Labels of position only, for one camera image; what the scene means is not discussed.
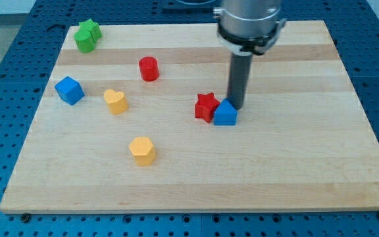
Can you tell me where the green half-round block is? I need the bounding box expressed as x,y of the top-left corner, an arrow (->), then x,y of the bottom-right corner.
74,30 -> 95,53

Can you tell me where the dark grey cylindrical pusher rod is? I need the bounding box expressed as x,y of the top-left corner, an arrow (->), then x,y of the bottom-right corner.
226,54 -> 253,110

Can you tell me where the green star block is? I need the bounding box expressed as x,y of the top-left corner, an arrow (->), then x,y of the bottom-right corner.
79,18 -> 102,43

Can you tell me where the blue triangle block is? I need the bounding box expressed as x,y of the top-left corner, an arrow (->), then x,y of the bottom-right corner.
214,99 -> 238,126

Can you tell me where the red cylinder block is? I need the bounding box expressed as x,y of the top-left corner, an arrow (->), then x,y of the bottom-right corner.
139,56 -> 159,82

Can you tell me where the red star block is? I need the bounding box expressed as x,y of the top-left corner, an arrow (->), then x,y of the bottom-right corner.
194,92 -> 220,123

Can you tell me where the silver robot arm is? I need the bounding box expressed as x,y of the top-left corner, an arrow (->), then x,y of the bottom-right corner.
213,0 -> 286,110

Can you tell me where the yellow heart block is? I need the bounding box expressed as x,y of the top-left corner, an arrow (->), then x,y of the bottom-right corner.
103,89 -> 128,115

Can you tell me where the light wooden board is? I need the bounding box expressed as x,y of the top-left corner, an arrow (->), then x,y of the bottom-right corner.
0,20 -> 379,214

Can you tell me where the blue cube block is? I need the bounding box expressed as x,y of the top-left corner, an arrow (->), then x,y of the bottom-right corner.
55,76 -> 85,105

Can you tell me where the yellow hexagon block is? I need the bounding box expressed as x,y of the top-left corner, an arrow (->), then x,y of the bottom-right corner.
129,137 -> 156,167

